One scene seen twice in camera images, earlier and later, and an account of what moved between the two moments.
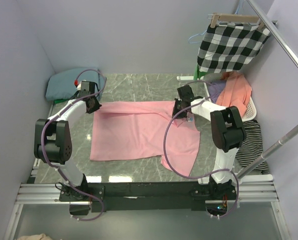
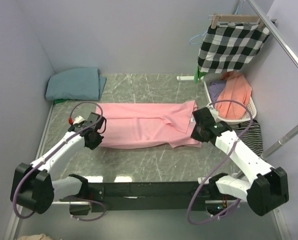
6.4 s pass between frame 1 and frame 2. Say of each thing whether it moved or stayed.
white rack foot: stayed
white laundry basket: stayed
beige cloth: stayed
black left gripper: moved
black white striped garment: stayed
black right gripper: moved
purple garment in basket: stayed
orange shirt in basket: stayed
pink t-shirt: moved
